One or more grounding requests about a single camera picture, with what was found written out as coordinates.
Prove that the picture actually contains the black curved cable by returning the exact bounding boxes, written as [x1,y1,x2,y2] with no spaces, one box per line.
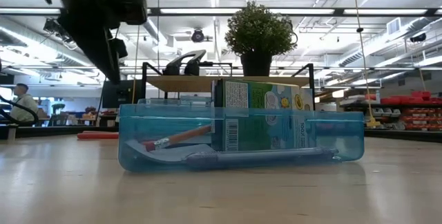
[0,94,39,125]

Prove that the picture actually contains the orange pencil with red eraser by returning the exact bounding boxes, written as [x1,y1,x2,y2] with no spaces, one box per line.
[142,124,213,153]

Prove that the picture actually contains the black monitor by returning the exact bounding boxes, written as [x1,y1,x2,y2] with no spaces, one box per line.
[101,80,145,110]

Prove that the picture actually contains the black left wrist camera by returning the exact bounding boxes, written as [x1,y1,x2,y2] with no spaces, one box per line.
[102,0,148,26]

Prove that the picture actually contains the blue transparent plastic pencil case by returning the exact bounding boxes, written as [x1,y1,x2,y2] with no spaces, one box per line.
[117,95,365,174]

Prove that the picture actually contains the hanging yellowish cord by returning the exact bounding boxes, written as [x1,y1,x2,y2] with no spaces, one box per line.
[352,0,382,129]

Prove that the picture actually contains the blue-grey pen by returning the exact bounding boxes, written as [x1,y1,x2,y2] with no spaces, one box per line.
[184,147,340,169]

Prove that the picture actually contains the green yellow crayon box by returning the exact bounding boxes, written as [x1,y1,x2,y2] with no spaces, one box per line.
[211,78,315,152]

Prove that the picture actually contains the black ceiling security camera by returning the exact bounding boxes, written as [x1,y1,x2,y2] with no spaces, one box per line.
[409,32,427,44]

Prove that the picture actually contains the round black ceiling fixture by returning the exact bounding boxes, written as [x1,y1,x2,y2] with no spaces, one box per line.
[191,28,206,44]

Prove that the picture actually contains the red marker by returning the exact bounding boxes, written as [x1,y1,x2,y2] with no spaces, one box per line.
[77,131,119,140]

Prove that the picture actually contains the person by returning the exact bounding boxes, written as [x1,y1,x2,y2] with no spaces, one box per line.
[9,83,39,123]

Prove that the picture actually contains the wooden shelf riser black legs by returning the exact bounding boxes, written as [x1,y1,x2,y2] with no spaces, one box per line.
[141,61,316,113]

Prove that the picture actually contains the black aluminium table frame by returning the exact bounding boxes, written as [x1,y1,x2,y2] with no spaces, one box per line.
[0,124,442,144]

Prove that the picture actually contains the green potted plant black pot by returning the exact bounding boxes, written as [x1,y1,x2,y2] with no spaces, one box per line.
[224,1,298,77]

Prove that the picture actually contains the shelving with red bins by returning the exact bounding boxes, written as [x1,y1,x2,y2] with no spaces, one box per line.
[340,91,442,132]

